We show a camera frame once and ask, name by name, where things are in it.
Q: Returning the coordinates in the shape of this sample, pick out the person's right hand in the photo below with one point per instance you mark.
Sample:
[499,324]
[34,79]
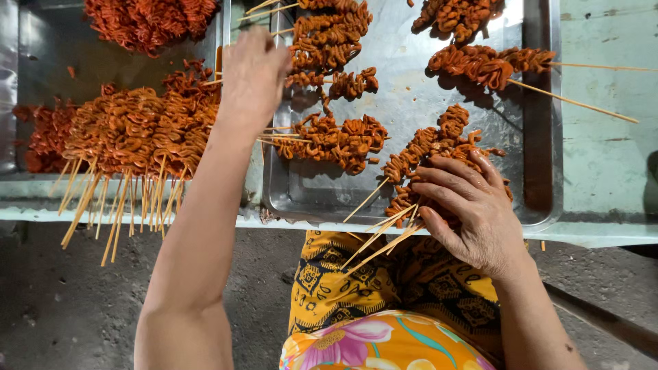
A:
[478,221]

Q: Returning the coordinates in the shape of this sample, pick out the person's left hand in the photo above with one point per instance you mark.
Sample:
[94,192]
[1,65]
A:
[249,82]

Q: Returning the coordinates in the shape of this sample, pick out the person's left fingers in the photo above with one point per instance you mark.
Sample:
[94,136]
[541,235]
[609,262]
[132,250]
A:
[254,41]

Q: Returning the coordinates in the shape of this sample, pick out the orange marinated intestine skewer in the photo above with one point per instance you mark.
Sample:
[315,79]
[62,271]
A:
[411,151]
[352,85]
[473,67]
[331,28]
[334,5]
[354,128]
[455,15]
[324,56]
[329,151]
[529,59]

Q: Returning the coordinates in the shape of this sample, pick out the bundle of intestine skewers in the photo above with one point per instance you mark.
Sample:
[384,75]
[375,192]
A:
[406,203]

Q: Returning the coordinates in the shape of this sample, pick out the pile of loose marinated intestines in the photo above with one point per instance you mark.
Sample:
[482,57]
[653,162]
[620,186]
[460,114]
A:
[149,20]

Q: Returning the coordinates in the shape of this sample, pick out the heap of intestine skewers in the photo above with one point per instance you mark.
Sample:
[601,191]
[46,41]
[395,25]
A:
[133,133]

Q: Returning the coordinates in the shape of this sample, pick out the shiny metal tray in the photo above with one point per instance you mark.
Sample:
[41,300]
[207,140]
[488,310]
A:
[406,97]

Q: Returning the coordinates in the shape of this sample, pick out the dull metal tray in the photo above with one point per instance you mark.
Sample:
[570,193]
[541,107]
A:
[61,46]

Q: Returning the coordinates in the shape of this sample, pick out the yellow black patterned skirt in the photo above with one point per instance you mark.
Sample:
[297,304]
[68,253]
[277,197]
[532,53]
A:
[360,277]

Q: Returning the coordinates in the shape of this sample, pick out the orange floral shirt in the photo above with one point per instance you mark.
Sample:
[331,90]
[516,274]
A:
[380,344]

